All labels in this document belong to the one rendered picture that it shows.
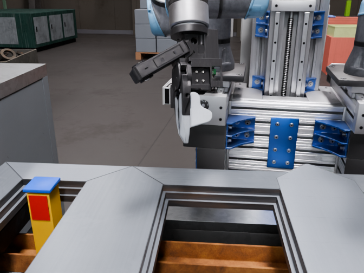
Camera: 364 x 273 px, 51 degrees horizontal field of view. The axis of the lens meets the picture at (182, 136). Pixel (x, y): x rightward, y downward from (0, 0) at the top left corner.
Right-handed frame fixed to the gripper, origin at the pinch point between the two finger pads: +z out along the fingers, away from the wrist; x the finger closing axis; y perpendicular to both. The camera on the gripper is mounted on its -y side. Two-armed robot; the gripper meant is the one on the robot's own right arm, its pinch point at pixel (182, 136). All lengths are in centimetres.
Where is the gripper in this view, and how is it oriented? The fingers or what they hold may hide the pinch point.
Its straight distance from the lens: 69.8
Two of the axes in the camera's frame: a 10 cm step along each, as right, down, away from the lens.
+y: 9.8, -0.2, 2.1
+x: -2.0, 0.5, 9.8
